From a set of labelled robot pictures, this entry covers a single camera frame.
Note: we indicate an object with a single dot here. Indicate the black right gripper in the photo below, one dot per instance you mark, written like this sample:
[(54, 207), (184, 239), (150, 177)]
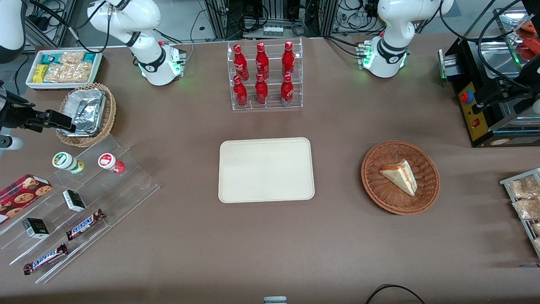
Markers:
[(14, 117)]

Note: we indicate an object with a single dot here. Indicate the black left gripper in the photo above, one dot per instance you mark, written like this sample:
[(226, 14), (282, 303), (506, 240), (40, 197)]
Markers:
[(517, 89)]

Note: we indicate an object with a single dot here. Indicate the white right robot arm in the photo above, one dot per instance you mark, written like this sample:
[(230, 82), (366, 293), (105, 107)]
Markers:
[(152, 63)]

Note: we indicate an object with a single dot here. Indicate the red gum bottle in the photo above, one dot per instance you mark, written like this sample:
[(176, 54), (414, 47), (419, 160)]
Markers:
[(110, 163)]

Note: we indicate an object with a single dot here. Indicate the cream plastic tray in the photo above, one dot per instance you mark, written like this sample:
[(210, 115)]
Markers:
[(265, 170)]

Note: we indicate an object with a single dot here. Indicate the red emergency button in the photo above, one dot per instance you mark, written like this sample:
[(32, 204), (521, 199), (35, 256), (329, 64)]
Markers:
[(466, 97)]

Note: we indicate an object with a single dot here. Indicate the black oven machine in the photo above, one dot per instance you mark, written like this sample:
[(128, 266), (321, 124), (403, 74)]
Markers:
[(472, 124)]

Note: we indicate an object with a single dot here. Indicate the silver foil container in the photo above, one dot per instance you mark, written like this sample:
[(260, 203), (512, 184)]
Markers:
[(86, 109)]

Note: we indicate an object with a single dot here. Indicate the tan wicker basket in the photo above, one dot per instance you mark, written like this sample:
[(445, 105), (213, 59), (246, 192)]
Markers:
[(110, 112)]

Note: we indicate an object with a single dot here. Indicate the white snack bin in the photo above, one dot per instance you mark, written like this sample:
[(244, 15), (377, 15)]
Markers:
[(31, 84)]

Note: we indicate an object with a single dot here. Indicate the clear bag of crackers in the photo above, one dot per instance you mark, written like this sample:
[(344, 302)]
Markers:
[(71, 58), (67, 72)]

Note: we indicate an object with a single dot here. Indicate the yellow snack pack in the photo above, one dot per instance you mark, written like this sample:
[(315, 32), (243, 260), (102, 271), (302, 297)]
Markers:
[(40, 74)]

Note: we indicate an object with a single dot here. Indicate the teal snack pack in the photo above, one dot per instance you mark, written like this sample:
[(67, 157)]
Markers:
[(89, 58), (50, 58)]

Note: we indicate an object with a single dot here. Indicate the red food pack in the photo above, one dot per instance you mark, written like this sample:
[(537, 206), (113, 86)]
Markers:
[(530, 44)]

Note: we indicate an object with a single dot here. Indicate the small black box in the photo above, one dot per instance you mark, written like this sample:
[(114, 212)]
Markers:
[(36, 228), (74, 201)]

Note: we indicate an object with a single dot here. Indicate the red cookie box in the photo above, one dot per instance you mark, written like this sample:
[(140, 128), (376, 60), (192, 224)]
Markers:
[(21, 196)]

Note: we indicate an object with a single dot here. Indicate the shiny metal pan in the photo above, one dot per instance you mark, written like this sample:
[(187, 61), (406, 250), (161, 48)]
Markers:
[(504, 19)]

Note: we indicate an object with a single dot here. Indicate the clear bag of pastry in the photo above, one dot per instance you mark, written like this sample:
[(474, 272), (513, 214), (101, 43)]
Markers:
[(523, 188), (527, 209)]

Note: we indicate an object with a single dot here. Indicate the clear acrylic stepped stand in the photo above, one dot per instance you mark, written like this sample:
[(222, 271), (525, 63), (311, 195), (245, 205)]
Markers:
[(126, 190)]

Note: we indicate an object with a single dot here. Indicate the snickers chocolate bar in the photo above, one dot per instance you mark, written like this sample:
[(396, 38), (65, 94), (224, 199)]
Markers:
[(45, 259), (84, 224)]

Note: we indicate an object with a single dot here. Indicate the wrapped triangle sandwich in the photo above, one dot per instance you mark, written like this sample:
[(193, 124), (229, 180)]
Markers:
[(400, 176)]

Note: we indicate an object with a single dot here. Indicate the round brown wicker basket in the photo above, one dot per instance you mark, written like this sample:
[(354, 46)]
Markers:
[(379, 194)]

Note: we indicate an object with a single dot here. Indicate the red cola bottle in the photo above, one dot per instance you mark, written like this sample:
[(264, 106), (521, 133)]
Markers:
[(261, 91), (240, 64), (288, 60), (287, 91), (262, 62), (240, 93)]

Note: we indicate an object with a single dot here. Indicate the clear acrylic bottle rack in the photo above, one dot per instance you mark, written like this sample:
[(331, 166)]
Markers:
[(272, 39)]

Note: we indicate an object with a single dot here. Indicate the white power strip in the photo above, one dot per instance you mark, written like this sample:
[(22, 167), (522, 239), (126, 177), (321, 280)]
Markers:
[(273, 31)]

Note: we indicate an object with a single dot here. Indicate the small grey device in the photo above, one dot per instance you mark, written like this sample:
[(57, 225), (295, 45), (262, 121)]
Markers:
[(275, 300)]

